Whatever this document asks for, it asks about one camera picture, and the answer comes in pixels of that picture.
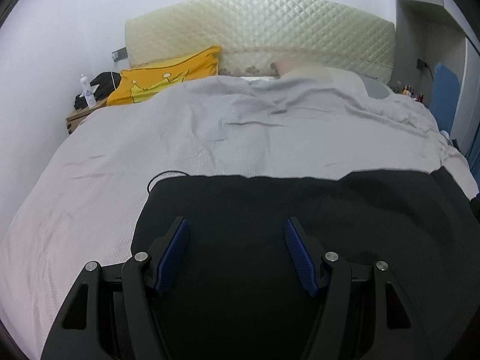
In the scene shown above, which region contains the blue board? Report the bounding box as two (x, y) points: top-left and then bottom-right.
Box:
(429, 63), (461, 134)

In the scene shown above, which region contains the wall power outlet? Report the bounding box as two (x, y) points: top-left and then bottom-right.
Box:
(112, 47), (128, 63)

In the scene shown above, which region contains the grey bed sheet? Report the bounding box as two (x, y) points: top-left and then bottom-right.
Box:
(1, 76), (479, 359)

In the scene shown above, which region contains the patchwork pillow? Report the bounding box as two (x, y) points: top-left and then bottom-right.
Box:
(272, 59), (394, 99)

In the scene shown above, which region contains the black large jacket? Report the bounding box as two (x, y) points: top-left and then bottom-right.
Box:
(131, 169), (479, 359)

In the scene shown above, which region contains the grey wardrobe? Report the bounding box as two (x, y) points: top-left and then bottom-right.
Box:
(391, 0), (479, 154)

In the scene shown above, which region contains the white plastic bottle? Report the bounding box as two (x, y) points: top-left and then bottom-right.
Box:
(80, 75), (96, 109)

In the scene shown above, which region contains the wooden nightstand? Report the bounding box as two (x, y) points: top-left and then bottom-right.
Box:
(66, 99), (107, 135)

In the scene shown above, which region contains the small bottles group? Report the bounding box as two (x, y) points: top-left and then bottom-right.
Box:
(392, 81), (424, 103)

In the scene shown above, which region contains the yellow pillow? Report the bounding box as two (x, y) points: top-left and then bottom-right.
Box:
(106, 45), (222, 107)

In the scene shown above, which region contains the black item on nightstand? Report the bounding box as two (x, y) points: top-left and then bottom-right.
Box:
(74, 72), (121, 110)

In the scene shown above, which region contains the cream quilted headboard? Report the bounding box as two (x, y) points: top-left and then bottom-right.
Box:
(124, 0), (395, 84)

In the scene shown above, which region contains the black cable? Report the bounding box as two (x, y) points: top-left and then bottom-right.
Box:
(146, 170), (191, 194)

